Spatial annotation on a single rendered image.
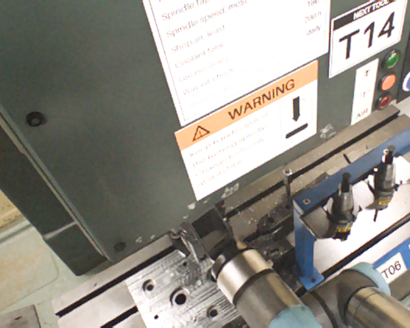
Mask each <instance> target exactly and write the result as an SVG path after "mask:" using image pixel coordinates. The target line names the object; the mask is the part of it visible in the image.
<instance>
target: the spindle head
mask: <svg viewBox="0 0 410 328"><path fill-rule="evenodd" d="M368 1H370V0H330V20H329V38H328V52H326V53H325V54H323V55H320V56H318V57H316V58H314V59H313V60H310V61H308V62H306V63H304V64H302V66H299V67H297V68H295V69H293V70H291V71H289V72H286V73H284V74H282V75H280V76H278V77H277V78H275V79H274V80H271V81H270V82H268V83H266V84H263V85H261V86H259V87H257V88H256V89H254V90H252V91H249V92H248V93H246V94H243V95H241V96H239V97H237V98H235V100H233V101H231V102H228V103H226V104H225V105H221V106H220V107H218V108H216V109H213V111H211V112H208V113H206V114H204V115H203V116H199V117H198V118H197V119H194V120H192V122H190V123H187V124H185V125H183V126H181V123H180V117H178V115H177V112H176V106H175V104H174V101H173V96H172V93H171V90H170V88H169V82H168V80H167V77H166V75H165V72H164V69H163V66H162V61H161V59H160V55H159V50H158V48H157V45H156V42H155V37H154V34H153V31H152V29H151V26H150V23H149V21H148V16H147V13H146V10H145V7H144V3H143V0H0V121H1V122H2V124H3V125H4V127H5V128H6V130H7V131H8V132H9V134H10V135H11V137H12V138H13V139H14V141H15V142H16V143H17V144H18V145H19V146H20V148H21V149H22V151H23V152H24V155H25V156H26V157H27V158H28V159H29V160H30V162H31V163H32V165H34V167H35V169H36V170H37V171H38V172H39V173H40V175H41V176H42V177H43V180H44V181H45V183H46V184H47V185H48V186H49V187H50V188H51V189H52V191H53V193H54V194H55V196H56V197H57V198H58V199H59V200H60V202H61V204H62V205H64V207H65V208H66V210H67V211H68V212H69V214H70V215H71V217H72V218H73V219H74V221H75V222H76V223H77V224H78V226H79V227H80V228H81V229H82V231H83V232H84V234H85V235H86V236H87V239H88V240H90V241H91V243H92V244H93V245H94V246H95V249H96V250H97V251H98V252H99V253H100V254H101V255H104V256H105V257H107V259H108V261H109V263H112V262H116V261H118V260H120V259H121V258H122V257H123V256H125V255H127V254H130V253H131V252H132V251H135V250H136V249H138V248H140V247H142V246H144V245H146V243H148V242H149V241H151V240H153V239H156V238H157V237H159V236H161V235H162V234H164V233H167V232H168V231H169V230H171V229H172V228H174V227H175V226H178V225H180V224H181V223H183V222H185V221H187V220H189V219H190V218H191V217H193V216H195V215H197V214H198V213H200V212H203V211H205V210H206V209H208V208H209V206H211V205H214V204H215V203H217V202H219V201H221V200H223V199H225V198H227V197H229V196H230V195H231V194H232V193H235V192H237V191H239V190H240V189H241V188H243V187H247V185H248V184H250V183H252V182H253V181H256V180H257V179H259V178H261V177H263V176H265V175H267V173H269V172H271V171H273V170H274V169H277V168H279V167H280V166H282V165H284V164H285V162H289V161H290V160H292V159H294V158H295V157H297V156H299V155H301V154H303V152H305V151H307V150H309V149H311V148H313V147H315V146H316V145H318V144H321V143H322V141H325V140H326V139H327V138H329V137H331V136H333V135H335V134H337V133H339V132H340V131H341V130H343V129H345V128H347V127H349V126H350V125H351V115H352V107H353V99H354V91H355V77H356V70H357V69H360V68H362V67H363V66H366V65H367V64H369V63H371V62H374V60H376V59H378V66H377V71H376V81H375V87H374V92H373V103H372V109H371V113H373V112H375V111H376V109H375V104H376V100H377V99H378V97H379V96H380V95H381V94H383V93H384V92H387V91H390V92H391V93H392V95H393V97H392V100H391V101H393V100H394V99H397V98H398V90H399V87H400V82H401V75H402V70H403V66H404V62H405V55H406V51H407V47H408V39H409V35H410V0H407V1H406V6H405V13H404V18H403V23H402V27H401V35H400V40H399V41H398V42H396V43H394V44H392V45H390V46H388V47H386V48H385V49H384V50H382V51H380V52H377V53H376V54H374V55H371V56H370V57H368V58H366V59H363V60H362V61H360V62H359V63H357V64H355V65H353V66H351V67H349V68H347V69H346V70H343V71H341V72H339V73H337V74H335V76H334V77H331V78H329V77H328V75H329V58H330V24H331V19H333V18H334V17H336V16H339V15H341V14H343V12H347V11H348V10H350V9H353V8H355V7H357V6H359V5H361V4H363V3H366V2H368ZM394 49H397V50H398V51H400V52H401V59H400V61H398V63H397V65H396V66H395V67H394V68H393V69H391V70H388V71H386V70H382V68H381V63H382V61H383V57H384V56H385V55H386V54H387V53H388V52H390V51H392V50H394ZM316 60H317V93H316V133H315V134H313V135H312V136H311V137H307V138H306V139H304V140H303V141H300V143H299V144H296V145H294V146H293V147H291V148H288V149H287V150H285V151H283V152H281V154H279V155H276V156H275V157H273V158H271V159H269V160H268V161H266V162H263V163H262V164H261V165H260V166H257V167H256V168H254V169H251V170H250V171H248V172H246V173H245V174H244V175H242V176H239V177H238V178H237V179H235V180H232V181H230V182H229V183H227V184H225V186H223V187H221V188H219V189H217V190H215V191H213V192H211V193H209V194H207V195H206V196H205V197H203V198H202V199H199V200H197V198H196V195H195V192H194V188H193V186H192V182H191V178H189V176H188V172H187V168H186V166H185V162H184V158H183V156H182V152H181V150H180V146H179V145H178V143H177V139H176V135H175V133H176V132H178V130H182V129H183V128H185V127H187V126H189V125H191V124H193V123H196V122H197V121H198V120H200V119H203V118H205V117H206V116H209V115H211V114H213V113H215V112H217V111H219V109H221V108H224V107H226V106H228V105H230V104H232V103H235V102H237V101H239V100H241V98H244V97H246V96H247V95H249V94H251V93H253V92H256V91H258V90H260V89H262V87H265V86H267V85H269V84H271V83H273V82H275V81H278V80H279V79H281V78H283V77H284V76H286V75H287V74H290V73H293V72H294V71H296V70H299V69H301V68H303V67H305V66H307V65H308V64H309V63H310V62H314V61H316ZM389 71H394V72H395V73H396V80H395V82H394V84H393V86H392V87H391V88H390V89H389V90H387V91H379V90H378V83H379V81H380V79H381V78H382V76H383V75H385V74H387V73H389Z"/></svg>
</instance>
